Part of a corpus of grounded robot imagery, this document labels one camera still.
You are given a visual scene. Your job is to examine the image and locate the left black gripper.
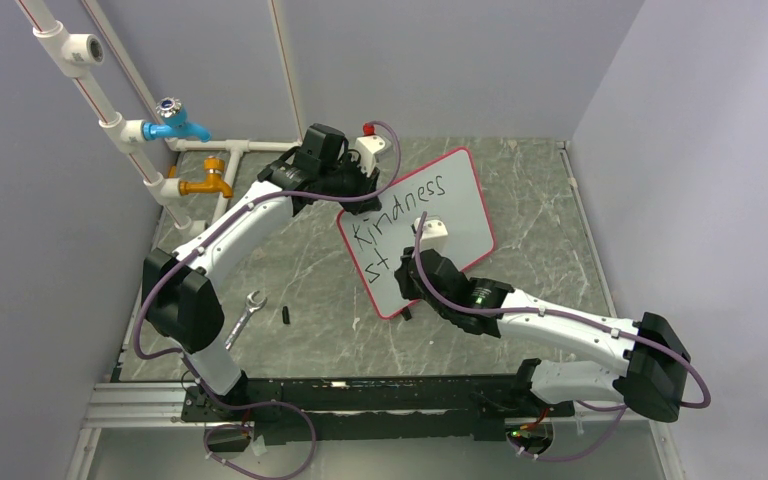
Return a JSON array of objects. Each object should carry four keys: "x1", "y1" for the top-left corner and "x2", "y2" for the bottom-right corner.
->
[{"x1": 322, "y1": 155, "x2": 382, "y2": 218}]

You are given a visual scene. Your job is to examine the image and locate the pink-framed whiteboard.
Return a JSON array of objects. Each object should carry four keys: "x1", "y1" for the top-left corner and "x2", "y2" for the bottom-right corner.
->
[{"x1": 336, "y1": 147, "x2": 496, "y2": 319}]

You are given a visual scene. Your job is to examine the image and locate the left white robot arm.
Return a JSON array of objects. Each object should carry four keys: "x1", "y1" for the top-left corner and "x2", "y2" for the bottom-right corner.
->
[{"x1": 132, "y1": 123, "x2": 396, "y2": 420}]

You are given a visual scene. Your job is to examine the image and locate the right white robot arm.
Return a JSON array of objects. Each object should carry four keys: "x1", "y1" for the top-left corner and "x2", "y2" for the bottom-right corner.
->
[{"x1": 395, "y1": 247, "x2": 692, "y2": 423}]

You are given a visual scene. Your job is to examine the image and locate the silver wrench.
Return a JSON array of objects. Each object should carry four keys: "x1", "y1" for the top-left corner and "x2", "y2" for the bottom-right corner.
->
[{"x1": 224, "y1": 290, "x2": 267, "y2": 350}]

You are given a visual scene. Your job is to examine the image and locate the orange faucet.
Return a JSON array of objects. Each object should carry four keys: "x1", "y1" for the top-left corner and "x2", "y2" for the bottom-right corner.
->
[{"x1": 177, "y1": 156, "x2": 233, "y2": 199}]

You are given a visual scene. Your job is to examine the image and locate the blue faucet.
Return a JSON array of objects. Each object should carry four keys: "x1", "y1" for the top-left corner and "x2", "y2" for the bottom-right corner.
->
[{"x1": 141, "y1": 97, "x2": 211, "y2": 142}]

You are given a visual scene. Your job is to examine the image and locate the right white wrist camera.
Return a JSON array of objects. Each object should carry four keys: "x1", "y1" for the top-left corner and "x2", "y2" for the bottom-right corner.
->
[{"x1": 412, "y1": 217, "x2": 448, "y2": 254}]

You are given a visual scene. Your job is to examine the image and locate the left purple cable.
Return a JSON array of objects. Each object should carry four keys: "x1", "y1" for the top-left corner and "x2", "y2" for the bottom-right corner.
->
[{"x1": 133, "y1": 119, "x2": 403, "y2": 480}]

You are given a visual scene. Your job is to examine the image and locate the purple cable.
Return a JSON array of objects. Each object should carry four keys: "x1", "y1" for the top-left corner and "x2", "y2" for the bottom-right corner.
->
[
  {"x1": 412, "y1": 211, "x2": 713, "y2": 464},
  {"x1": 133, "y1": 119, "x2": 403, "y2": 480}
]

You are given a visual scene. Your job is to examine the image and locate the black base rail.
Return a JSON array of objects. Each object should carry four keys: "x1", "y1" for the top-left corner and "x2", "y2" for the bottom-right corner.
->
[{"x1": 181, "y1": 374, "x2": 574, "y2": 446}]

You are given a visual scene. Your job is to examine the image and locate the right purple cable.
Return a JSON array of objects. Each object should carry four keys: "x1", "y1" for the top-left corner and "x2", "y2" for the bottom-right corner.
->
[{"x1": 412, "y1": 211, "x2": 713, "y2": 464}]

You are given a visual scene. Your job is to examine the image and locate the white pvc pipe frame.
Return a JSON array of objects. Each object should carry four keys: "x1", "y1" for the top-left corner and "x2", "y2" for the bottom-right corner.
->
[{"x1": 15, "y1": 0, "x2": 292, "y2": 238}]

